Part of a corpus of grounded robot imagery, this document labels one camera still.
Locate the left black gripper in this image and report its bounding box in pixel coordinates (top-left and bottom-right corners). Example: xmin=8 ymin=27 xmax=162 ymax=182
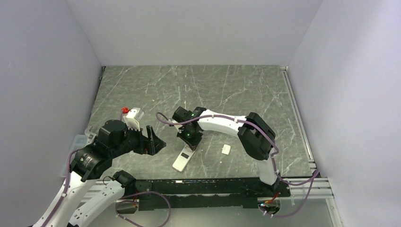
xmin=110 ymin=122 xmax=166 ymax=157

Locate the red white remote control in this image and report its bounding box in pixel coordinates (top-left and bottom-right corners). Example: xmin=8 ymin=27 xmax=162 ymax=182
xmin=172 ymin=145 xmax=195 ymax=172

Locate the white battery cover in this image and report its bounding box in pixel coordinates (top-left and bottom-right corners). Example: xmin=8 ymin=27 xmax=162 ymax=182
xmin=221 ymin=144 xmax=231 ymax=155

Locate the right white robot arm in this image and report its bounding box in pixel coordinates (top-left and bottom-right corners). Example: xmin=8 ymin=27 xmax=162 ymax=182
xmin=172 ymin=107 xmax=279 ymax=196

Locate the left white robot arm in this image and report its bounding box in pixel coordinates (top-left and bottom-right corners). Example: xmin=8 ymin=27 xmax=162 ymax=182
xmin=34 ymin=120 xmax=166 ymax=227

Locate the clear plastic screw box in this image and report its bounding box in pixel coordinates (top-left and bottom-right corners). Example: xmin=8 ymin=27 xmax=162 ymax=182
xmin=59 ymin=134 xmax=88 ymax=178

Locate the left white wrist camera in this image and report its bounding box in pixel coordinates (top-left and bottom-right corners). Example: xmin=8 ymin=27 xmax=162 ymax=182
xmin=121 ymin=107 xmax=144 ymax=131

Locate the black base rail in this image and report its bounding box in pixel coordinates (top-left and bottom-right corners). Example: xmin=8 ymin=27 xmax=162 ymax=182
xmin=133 ymin=177 xmax=290 ymax=211

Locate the orange handled adjustable wrench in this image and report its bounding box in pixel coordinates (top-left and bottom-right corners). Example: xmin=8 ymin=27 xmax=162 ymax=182
xmin=84 ymin=125 xmax=96 ymax=143

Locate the aluminium frame rail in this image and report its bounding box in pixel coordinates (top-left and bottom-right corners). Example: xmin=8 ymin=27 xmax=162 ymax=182
xmin=280 ymin=66 xmax=334 ymax=200

